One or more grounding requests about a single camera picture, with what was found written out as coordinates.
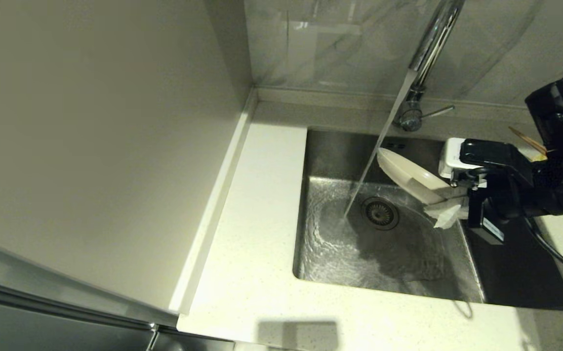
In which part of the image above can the chrome faucet lever handle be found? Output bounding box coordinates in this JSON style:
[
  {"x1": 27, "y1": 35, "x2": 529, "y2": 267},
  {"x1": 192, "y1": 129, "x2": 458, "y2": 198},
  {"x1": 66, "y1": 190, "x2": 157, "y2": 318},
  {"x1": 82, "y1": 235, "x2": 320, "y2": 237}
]
[{"x1": 421, "y1": 104, "x2": 456, "y2": 121}]

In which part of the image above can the cream round plate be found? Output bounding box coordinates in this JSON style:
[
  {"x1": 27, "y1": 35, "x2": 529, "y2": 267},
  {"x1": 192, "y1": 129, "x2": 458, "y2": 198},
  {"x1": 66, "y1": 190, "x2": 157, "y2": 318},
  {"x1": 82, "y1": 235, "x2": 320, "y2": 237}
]
[{"x1": 377, "y1": 148, "x2": 462, "y2": 205}]

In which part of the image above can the stainless steel sink basin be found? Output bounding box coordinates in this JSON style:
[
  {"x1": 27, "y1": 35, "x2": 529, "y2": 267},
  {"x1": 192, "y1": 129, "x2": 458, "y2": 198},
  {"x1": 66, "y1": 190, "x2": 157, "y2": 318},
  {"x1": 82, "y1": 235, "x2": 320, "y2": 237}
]
[{"x1": 292, "y1": 127, "x2": 563, "y2": 312}]

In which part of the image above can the round metal drain strainer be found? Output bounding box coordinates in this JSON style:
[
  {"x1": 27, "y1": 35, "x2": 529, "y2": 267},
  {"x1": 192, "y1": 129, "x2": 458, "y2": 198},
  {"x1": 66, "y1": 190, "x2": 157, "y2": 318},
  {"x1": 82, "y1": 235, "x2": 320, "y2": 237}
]
[{"x1": 361, "y1": 196, "x2": 401, "y2": 231}]

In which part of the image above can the chrome kitchen faucet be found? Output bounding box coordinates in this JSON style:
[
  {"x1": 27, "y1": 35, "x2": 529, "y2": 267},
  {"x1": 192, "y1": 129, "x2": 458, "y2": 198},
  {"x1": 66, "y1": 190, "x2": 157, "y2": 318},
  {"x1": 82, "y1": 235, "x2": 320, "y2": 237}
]
[{"x1": 393, "y1": 0, "x2": 465, "y2": 133}]

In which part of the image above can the grey cabinet side panel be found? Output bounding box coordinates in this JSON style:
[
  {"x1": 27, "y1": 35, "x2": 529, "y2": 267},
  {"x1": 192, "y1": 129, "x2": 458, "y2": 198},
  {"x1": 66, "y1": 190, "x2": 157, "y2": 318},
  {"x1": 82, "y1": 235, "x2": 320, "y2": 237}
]
[{"x1": 0, "y1": 0, "x2": 254, "y2": 327}]

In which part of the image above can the stainless steel appliance front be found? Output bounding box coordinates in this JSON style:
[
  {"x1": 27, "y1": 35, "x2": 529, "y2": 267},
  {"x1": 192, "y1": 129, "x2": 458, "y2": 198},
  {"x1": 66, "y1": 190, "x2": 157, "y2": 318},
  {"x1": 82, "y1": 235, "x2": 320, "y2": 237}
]
[{"x1": 0, "y1": 278, "x2": 236, "y2": 351}]

